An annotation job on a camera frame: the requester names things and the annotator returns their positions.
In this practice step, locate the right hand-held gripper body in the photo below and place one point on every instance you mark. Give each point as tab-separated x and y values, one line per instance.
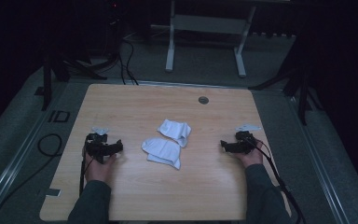
245	141

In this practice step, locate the metal floor rail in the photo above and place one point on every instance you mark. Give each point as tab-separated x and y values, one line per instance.
321	165
11	169

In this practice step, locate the person's left hand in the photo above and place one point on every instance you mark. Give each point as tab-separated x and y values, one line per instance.
99	171

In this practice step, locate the white metal table frame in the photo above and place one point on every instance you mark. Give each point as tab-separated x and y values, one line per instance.
209	25

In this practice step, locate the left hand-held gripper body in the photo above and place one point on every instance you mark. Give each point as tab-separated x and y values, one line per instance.
97	146

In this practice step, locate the person's right hand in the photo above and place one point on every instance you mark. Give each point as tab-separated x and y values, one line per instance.
253	159

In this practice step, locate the black stand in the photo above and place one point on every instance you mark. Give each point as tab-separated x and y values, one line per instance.
301	90
47	84

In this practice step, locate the grey round table grommet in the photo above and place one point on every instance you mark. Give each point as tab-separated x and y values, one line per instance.
203	100

